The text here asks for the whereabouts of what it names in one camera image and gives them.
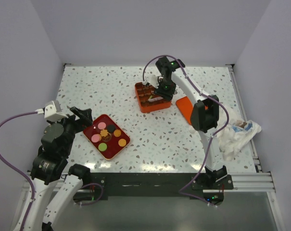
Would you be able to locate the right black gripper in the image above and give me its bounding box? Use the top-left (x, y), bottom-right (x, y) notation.
top-left (154, 78), bottom-right (177, 102)

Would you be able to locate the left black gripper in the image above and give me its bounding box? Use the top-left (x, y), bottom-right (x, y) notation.
top-left (48, 106), bottom-right (93, 155)

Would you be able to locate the pink cookie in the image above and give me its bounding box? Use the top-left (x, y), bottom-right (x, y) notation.
top-left (97, 122), bottom-right (106, 130)
top-left (91, 134), bottom-right (101, 143)

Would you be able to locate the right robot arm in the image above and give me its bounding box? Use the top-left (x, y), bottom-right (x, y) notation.
top-left (154, 55), bottom-right (227, 189)

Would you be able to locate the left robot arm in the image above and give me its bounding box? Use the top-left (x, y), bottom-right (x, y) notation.
top-left (15, 101), bottom-right (93, 231)

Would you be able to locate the orange compartment cookie box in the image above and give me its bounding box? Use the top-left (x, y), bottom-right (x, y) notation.
top-left (135, 82), bottom-right (171, 113)

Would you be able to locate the orange box lid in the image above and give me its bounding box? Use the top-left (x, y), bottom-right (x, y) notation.
top-left (176, 96), bottom-right (193, 125)

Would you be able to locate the orange flower cookie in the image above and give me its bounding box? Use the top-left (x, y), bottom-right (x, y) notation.
top-left (100, 129), bottom-right (109, 137)

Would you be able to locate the red cookie tray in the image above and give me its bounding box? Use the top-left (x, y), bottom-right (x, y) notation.
top-left (83, 114), bottom-right (130, 160)

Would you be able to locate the black cookie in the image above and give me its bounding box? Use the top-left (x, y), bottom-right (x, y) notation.
top-left (106, 124), bottom-right (116, 133)

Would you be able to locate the orange cookie upper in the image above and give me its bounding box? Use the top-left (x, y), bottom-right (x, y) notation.
top-left (114, 129), bottom-right (122, 137)

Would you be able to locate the orange cookie lower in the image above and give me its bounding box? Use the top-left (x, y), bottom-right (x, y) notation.
top-left (118, 139), bottom-right (127, 147)

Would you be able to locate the white crumpled plastic bag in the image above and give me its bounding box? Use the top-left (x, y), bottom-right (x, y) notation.
top-left (190, 103), bottom-right (262, 162)

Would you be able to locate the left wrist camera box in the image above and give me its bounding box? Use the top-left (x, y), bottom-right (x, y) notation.
top-left (44, 100), bottom-right (68, 122)

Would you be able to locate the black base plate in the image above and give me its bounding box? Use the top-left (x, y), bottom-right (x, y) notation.
top-left (73, 172), bottom-right (233, 205)

